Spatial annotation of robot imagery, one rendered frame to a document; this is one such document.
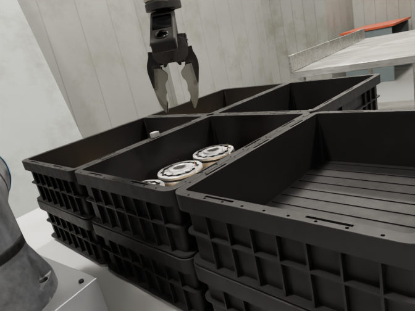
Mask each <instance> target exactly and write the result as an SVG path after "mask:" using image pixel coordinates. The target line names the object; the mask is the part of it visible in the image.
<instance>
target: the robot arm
mask: <svg viewBox="0 0 415 311"><path fill-rule="evenodd" d="M143 2H144V3H145V4H146V5H145V9H146V13H151V15H150V42H149V43H150V45H149V46H150V47H151V49H152V52H148V62H147V71H148V76H149V79H150V81H151V84H152V86H153V89H154V92H155V93H156V96H157V99H158V101H159V103H160V105H161V107H162V108H163V109H164V111H165V112H168V106H169V102H167V98H166V95H167V90H166V82H167V80H168V74H167V72H165V71H164V70H163V69H162V67H161V65H164V67H167V64H168V63H173V62H177V63H178V64H179V65H181V64H182V62H185V66H184V68H183V69H182V71H181V74H182V77H183V78H184V79H185V80H186V82H187V85H188V91H189V92H190V96H191V99H190V101H191V104H192V106H193V108H196V105H197V103H198V96H199V63H198V58H197V56H196V54H195V53H194V51H193V48H192V46H188V39H187V34H186V33H178V29H177V22H176V18H175V11H174V10H175V9H179V8H181V7H182V5H181V0H143ZM11 183H12V178H11V173H10V169H9V167H8V165H7V163H6V161H5V160H4V159H3V158H2V157H1V156H0V311H42V310H43V309H44V308H45V307H46V305H47V304H48V303H49V301H50V300H51V299H52V297H53V296H54V294H55V292H56V290H57V286H58V280H57V276H56V274H55V272H54V270H53V268H52V266H50V264H48V263H47V261H45V259H44V258H42V256H40V255H39V254H38V253H37V252H36V251H35V250H34V249H33V248H32V247H31V246H30V245H28V243H27V242H26V240H25V238H24V236H23V234H22V231H21V229H20V227H19V224H18V223H17V221H16V219H15V216H14V214H13V212H12V210H11V207H10V205H9V202H8V200H9V191H10V187H11Z"/></svg>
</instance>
